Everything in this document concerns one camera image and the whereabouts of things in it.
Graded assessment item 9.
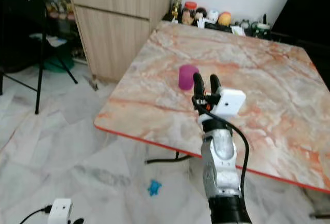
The purple plastic cup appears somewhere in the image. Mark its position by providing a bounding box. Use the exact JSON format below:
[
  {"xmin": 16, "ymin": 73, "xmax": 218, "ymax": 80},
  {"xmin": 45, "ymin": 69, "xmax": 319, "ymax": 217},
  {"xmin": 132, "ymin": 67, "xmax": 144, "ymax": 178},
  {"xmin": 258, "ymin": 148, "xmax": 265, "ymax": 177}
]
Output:
[{"xmin": 178, "ymin": 64, "xmax": 200, "ymax": 91}]

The orange round figurine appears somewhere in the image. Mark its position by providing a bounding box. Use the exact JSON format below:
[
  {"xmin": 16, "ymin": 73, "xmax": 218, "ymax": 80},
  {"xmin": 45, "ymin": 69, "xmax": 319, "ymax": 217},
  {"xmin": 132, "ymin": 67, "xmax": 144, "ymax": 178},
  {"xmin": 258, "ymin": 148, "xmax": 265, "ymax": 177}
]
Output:
[{"xmin": 218, "ymin": 11, "xmax": 233, "ymax": 27}]

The white round figurine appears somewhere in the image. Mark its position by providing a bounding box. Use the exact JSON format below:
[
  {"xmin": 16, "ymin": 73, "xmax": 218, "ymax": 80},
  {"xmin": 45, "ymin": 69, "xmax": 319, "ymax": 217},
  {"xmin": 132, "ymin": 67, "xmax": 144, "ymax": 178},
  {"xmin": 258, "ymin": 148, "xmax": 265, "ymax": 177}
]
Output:
[{"xmin": 207, "ymin": 9, "xmax": 220, "ymax": 24}]

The black haired doll figurine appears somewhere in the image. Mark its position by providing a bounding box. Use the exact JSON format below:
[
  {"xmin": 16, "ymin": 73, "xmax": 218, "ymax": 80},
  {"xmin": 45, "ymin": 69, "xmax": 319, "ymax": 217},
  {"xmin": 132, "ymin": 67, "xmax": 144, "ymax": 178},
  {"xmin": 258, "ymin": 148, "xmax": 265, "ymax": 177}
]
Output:
[{"xmin": 195, "ymin": 7, "xmax": 208, "ymax": 27}]

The white and green mug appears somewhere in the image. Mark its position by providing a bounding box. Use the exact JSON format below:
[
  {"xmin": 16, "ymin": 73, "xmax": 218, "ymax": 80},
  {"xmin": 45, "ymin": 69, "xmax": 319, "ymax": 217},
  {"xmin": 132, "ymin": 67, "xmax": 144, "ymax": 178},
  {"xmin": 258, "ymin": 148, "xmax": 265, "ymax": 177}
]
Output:
[{"xmin": 255, "ymin": 22, "xmax": 271, "ymax": 34}]

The jar with red lid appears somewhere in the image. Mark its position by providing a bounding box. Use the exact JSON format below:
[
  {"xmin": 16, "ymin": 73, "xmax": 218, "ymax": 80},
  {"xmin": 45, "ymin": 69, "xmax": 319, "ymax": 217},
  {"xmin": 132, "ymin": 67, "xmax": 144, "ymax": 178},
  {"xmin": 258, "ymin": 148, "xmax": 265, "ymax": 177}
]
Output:
[{"xmin": 183, "ymin": 1, "xmax": 197, "ymax": 26}]

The small blue toy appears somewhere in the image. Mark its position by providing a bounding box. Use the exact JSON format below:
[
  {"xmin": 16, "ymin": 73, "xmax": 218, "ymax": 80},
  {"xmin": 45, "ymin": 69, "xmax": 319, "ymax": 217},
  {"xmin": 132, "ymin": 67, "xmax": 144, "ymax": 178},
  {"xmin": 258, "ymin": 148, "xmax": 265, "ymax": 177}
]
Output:
[{"xmin": 147, "ymin": 179, "xmax": 162, "ymax": 197}]

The light wooden cabinet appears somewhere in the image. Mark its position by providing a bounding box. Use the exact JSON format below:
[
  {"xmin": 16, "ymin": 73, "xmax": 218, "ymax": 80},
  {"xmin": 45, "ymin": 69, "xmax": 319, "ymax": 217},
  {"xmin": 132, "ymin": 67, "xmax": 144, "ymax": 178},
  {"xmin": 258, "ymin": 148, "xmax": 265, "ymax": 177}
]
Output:
[{"xmin": 64, "ymin": 0, "xmax": 175, "ymax": 83}]

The black television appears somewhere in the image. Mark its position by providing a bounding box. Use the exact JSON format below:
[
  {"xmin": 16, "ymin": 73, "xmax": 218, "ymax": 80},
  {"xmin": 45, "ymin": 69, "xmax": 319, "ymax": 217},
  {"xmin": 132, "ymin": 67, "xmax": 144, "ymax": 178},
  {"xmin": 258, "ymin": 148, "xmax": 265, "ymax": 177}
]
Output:
[{"xmin": 271, "ymin": 0, "xmax": 330, "ymax": 42}]

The black folding chair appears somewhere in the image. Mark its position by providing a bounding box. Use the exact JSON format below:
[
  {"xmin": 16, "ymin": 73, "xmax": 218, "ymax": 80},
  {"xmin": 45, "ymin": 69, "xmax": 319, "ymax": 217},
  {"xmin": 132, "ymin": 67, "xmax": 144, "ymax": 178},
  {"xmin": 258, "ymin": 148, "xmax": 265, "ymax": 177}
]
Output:
[{"xmin": 0, "ymin": 0, "xmax": 79, "ymax": 115}]

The green plastic basin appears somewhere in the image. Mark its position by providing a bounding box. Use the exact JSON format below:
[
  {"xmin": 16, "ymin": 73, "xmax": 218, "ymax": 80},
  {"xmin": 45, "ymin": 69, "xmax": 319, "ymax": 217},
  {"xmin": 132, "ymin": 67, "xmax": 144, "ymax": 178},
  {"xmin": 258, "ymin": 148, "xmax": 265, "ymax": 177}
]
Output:
[{"xmin": 44, "ymin": 54, "xmax": 75, "ymax": 73}]

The white paper sheet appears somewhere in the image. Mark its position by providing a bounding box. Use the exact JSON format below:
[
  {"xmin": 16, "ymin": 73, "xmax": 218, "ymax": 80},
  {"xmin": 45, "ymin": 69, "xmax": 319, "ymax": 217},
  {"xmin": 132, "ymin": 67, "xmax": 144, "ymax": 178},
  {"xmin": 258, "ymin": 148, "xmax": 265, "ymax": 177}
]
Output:
[{"xmin": 31, "ymin": 32, "xmax": 68, "ymax": 47}]

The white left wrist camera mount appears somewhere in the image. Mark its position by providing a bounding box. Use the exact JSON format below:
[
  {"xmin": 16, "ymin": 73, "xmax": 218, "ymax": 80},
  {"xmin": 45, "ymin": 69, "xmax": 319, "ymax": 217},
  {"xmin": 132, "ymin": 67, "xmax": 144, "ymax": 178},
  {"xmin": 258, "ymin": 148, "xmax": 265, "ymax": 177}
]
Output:
[{"xmin": 47, "ymin": 198, "xmax": 73, "ymax": 224}]

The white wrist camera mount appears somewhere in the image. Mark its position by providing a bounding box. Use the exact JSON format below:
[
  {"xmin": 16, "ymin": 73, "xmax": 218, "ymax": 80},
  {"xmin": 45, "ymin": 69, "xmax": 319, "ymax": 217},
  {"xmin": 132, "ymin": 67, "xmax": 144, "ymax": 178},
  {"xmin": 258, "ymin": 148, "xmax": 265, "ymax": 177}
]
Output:
[
  {"xmin": 211, "ymin": 89, "xmax": 246, "ymax": 117},
  {"xmin": 47, "ymin": 198, "xmax": 73, "ymax": 224}
]

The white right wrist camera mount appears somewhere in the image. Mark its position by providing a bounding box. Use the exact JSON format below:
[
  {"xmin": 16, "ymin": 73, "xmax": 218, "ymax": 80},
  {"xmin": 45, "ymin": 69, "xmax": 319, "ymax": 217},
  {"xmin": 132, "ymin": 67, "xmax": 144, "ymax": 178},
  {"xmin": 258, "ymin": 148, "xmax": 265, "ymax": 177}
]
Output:
[{"xmin": 211, "ymin": 89, "xmax": 246, "ymax": 117}]

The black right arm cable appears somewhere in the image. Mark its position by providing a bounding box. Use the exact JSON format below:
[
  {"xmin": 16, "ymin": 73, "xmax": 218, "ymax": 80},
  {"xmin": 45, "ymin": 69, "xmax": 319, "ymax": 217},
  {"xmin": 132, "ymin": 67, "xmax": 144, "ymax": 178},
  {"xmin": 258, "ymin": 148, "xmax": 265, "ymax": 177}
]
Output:
[{"xmin": 193, "ymin": 98, "xmax": 251, "ymax": 199}]

